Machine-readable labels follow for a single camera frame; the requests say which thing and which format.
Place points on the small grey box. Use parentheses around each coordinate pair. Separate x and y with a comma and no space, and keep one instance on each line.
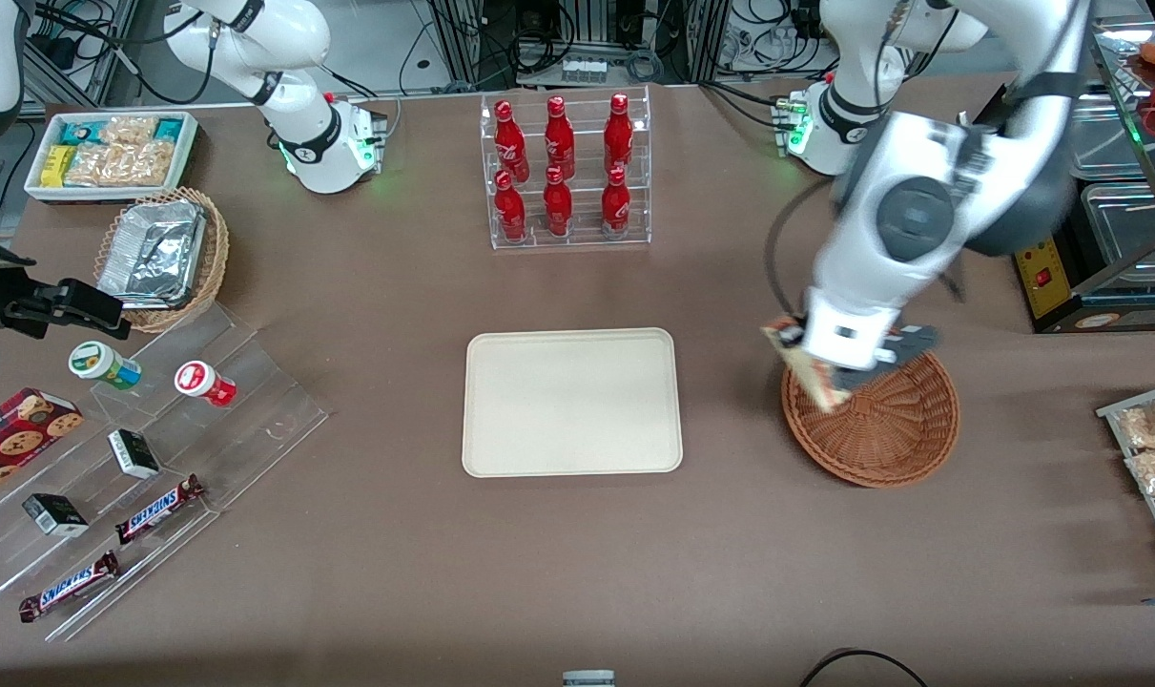
(588,679)

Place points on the black yellow-panel food warmer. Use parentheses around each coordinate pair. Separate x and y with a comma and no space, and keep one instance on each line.
(1040,277)

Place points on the clear acrylic stepped stand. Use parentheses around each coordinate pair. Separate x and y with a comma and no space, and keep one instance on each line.
(243,429)

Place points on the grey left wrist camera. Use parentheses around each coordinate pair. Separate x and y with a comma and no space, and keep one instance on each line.
(911,345)

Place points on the yellow snack packet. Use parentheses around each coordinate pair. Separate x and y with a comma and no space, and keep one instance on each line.
(58,166)

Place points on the white power strip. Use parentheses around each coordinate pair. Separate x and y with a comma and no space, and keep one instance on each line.
(584,71)

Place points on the small clear cracker bag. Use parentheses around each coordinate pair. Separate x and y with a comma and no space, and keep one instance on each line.
(129,130)

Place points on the light oval wicker basket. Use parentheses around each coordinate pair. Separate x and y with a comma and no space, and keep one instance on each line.
(216,258)

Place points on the red cola bottle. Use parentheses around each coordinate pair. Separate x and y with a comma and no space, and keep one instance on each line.
(618,134)
(510,143)
(558,208)
(509,212)
(559,141)
(615,204)

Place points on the clear acrylic bottle rack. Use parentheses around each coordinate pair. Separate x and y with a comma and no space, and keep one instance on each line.
(587,239)

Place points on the round brown wicker basket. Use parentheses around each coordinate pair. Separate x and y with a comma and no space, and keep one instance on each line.
(887,439)

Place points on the large clear cracker bag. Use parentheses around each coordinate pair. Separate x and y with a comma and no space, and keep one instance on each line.
(124,164)

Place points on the triangular sandwich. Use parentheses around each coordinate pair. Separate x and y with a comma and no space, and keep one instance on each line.
(815,384)

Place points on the red chocolate chip cookie box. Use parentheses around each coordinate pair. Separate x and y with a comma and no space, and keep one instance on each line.
(14,439)

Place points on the small black white carton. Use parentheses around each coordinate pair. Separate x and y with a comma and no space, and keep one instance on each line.
(54,515)
(134,454)

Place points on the Snickers chocolate bar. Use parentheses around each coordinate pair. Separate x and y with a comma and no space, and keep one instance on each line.
(67,587)
(157,510)

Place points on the green-lid white cup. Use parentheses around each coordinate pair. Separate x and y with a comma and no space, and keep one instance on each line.
(100,363)

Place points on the stack of foil trays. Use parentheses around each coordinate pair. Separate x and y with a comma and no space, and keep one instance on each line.
(153,253)

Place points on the red-lid white cup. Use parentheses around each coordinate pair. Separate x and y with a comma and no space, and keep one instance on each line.
(203,382)

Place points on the white rectangular snack bin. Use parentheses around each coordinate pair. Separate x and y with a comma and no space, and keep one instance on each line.
(188,153)

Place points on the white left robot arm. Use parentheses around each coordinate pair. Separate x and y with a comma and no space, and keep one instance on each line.
(911,219)

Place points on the teal snack packet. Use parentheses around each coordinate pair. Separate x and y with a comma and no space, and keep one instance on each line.
(169,129)
(77,132)

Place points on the beige rectangular tray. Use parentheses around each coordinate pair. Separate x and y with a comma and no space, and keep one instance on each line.
(572,405)

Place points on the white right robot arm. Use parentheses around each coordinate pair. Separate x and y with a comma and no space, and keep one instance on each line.
(305,143)

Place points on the steel food pan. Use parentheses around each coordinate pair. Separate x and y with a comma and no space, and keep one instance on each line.
(1130,224)
(1106,138)

